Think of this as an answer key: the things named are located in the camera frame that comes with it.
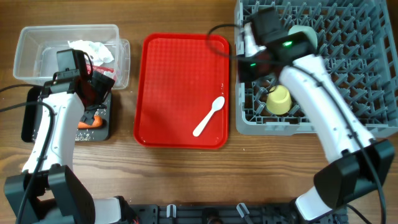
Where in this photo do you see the orange carrot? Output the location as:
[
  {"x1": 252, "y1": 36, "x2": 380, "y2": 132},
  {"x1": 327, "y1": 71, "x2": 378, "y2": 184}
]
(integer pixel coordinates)
[{"x1": 78, "y1": 115, "x2": 103, "y2": 129}]

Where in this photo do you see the green bowl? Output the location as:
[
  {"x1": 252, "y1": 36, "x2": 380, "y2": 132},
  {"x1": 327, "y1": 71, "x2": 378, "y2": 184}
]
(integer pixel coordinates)
[{"x1": 288, "y1": 25, "x2": 318, "y2": 49}]

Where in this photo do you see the white napkin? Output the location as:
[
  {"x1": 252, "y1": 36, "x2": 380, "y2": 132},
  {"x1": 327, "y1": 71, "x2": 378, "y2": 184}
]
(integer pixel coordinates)
[{"x1": 68, "y1": 40, "x2": 114, "y2": 66}]

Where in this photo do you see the red snack wrapper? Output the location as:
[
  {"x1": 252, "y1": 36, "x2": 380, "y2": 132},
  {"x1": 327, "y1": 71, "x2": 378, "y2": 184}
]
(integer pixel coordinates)
[{"x1": 82, "y1": 64, "x2": 116, "y2": 81}]

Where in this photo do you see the yellow plastic cup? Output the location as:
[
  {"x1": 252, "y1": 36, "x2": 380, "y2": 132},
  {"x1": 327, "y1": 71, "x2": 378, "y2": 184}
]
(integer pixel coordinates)
[{"x1": 266, "y1": 85, "x2": 292, "y2": 115}]

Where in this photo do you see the white plastic spoon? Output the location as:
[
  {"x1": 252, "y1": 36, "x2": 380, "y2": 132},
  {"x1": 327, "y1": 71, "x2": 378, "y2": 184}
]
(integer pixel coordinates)
[{"x1": 192, "y1": 96, "x2": 225, "y2": 137}]

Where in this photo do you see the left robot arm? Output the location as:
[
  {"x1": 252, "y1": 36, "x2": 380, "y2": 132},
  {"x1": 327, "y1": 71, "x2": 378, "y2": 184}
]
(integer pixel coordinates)
[{"x1": 4, "y1": 49, "x2": 134, "y2": 223}]

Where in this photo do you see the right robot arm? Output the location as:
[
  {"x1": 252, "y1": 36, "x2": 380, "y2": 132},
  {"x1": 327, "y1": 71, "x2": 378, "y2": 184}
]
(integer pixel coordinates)
[{"x1": 238, "y1": 7, "x2": 395, "y2": 223}]

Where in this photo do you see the clear plastic waste bin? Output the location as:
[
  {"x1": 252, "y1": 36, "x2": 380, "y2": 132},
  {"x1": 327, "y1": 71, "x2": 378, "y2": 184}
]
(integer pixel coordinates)
[{"x1": 13, "y1": 24, "x2": 131, "y2": 90}]

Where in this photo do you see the black food waste tray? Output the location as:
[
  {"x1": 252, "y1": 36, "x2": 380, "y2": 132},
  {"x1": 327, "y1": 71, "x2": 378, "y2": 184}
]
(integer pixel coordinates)
[{"x1": 21, "y1": 93, "x2": 113, "y2": 142}]

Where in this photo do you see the grey dishwasher rack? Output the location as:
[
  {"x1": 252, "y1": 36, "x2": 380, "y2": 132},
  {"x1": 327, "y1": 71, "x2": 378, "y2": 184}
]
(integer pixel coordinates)
[{"x1": 234, "y1": 0, "x2": 397, "y2": 138}]

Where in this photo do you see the red serving tray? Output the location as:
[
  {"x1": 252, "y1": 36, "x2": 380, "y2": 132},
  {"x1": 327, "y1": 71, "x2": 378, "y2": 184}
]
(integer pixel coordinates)
[{"x1": 133, "y1": 33, "x2": 230, "y2": 149}]

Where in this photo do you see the right black cable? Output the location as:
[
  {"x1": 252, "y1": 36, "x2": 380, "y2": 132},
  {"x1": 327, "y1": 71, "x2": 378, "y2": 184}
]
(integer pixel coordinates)
[{"x1": 206, "y1": 24, "x2": 388, "y2": 224}]

